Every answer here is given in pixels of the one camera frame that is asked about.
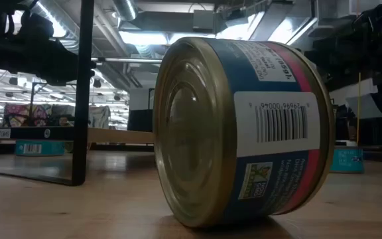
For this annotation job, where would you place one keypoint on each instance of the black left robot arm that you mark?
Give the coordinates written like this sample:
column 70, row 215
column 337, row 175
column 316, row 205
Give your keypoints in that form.
column 36, row 26

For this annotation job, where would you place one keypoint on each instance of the grey draped cloth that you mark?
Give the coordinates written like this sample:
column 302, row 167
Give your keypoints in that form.
column 99, row 117

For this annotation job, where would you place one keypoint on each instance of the grey ceiling box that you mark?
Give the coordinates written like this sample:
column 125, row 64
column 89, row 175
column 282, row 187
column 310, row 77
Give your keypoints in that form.
column 203, row 20

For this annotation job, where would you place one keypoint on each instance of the grey angled panel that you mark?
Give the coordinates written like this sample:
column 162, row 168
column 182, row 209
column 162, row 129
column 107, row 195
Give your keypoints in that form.
column 363, row 106

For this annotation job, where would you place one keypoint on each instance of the ceiling light panel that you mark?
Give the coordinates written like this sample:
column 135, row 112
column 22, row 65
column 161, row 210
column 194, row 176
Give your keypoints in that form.
column 144, row 38

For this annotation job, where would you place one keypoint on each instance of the large ribbed silver duct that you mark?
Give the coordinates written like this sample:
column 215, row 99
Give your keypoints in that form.
column 55, row 20

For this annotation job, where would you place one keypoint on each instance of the teal tuna can silver lid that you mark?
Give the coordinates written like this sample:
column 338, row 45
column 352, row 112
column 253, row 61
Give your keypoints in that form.
column 45, row 148
column 347, row 161

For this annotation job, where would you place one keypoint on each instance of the colourful patterned cloth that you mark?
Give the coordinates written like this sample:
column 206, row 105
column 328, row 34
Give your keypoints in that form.
column 25, row 114

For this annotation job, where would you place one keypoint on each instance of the round silver duct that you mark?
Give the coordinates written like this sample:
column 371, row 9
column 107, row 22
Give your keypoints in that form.
column 124, row 8

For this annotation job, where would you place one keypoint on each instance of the long ceiling light strip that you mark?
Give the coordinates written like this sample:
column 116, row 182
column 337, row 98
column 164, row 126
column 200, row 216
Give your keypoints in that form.
column 128, row 60

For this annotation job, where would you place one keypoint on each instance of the thin black stand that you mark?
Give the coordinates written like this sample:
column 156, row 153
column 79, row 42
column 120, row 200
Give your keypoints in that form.
column 32, row 103

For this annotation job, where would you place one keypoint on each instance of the wooden shelf black metal legs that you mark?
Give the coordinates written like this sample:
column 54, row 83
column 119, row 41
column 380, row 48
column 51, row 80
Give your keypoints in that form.
column 82, row 116

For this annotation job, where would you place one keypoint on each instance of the white black partition panel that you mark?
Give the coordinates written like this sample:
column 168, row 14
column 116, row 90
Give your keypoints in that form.
column 140, row 116

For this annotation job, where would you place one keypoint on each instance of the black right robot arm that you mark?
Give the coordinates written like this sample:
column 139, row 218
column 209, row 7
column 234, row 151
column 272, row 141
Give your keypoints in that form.
column 353, row 49

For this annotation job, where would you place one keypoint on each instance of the blue pink can gold lid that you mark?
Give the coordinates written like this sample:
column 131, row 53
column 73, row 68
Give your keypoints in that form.
column 211, row 132

